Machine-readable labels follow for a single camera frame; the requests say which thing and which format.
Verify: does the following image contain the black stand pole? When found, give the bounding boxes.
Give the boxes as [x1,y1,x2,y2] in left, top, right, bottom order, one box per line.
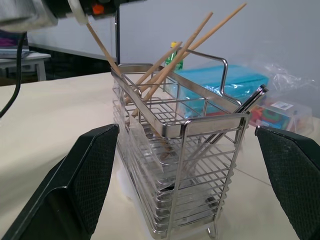
[114,4,122,67]

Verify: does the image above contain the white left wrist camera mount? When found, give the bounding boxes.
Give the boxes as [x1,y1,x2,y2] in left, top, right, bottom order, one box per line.
[66,0,89,26]

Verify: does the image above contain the clear box of colourful pieces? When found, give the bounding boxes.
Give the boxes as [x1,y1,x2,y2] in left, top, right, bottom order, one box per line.
[247,99,314,134]

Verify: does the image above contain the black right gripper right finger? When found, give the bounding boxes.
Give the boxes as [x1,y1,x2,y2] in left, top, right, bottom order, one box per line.
[254,125,320,240]

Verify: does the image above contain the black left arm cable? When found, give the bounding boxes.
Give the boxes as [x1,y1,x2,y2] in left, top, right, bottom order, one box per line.
[0,31,27,119]

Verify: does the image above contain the teal plastic container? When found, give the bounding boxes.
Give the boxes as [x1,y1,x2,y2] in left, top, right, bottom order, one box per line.
[172,64,270,119]

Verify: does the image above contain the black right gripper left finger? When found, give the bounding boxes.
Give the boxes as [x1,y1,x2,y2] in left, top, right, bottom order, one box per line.
[0,122,121,240]

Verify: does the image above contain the steel wire cutlery basket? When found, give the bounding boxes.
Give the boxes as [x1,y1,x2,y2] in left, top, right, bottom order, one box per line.
[109,48,252,238]

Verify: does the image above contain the white side table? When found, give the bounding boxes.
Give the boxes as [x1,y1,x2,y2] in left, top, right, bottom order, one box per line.
[0,51,52,82]

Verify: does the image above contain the wooden chopstick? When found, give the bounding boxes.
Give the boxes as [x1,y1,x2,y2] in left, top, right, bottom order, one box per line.
[131,41,183,120]
[85,21,132,105]
[142,2,248,102]
[124,11,215,103]

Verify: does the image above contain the green plastic soda bottle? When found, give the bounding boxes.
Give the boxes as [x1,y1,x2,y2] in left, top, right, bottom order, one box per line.
[163,41,185,71]

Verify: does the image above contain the blue box in plastic bag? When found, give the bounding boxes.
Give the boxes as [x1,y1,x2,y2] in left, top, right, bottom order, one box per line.
[172,62,319,121]

